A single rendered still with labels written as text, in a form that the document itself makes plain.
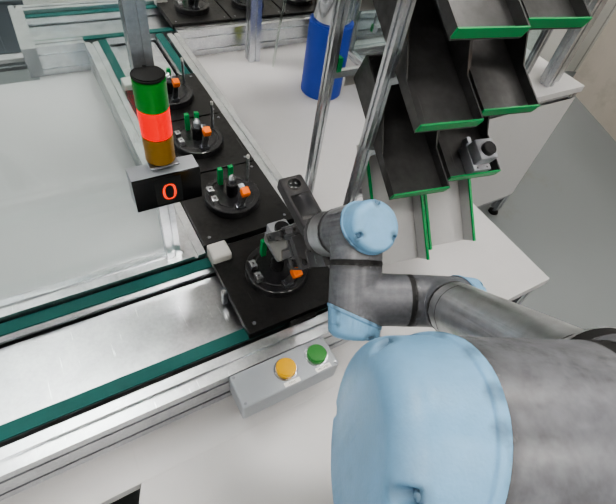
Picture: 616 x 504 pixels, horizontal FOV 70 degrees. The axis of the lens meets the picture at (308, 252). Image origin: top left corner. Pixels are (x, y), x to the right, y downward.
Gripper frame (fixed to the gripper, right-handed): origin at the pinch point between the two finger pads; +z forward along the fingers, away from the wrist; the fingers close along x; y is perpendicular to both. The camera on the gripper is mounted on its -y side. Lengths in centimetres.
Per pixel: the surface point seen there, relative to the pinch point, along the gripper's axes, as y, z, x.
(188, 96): -47, 53, 5
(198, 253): -0.4, 18.9, -13.7
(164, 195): -12.6, -1.6, -19.9
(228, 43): -77, 90, 37
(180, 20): -88, 89, 20
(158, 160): -17.8, -7.4, -19.9
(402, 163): -6.1, -10.2, 26.4
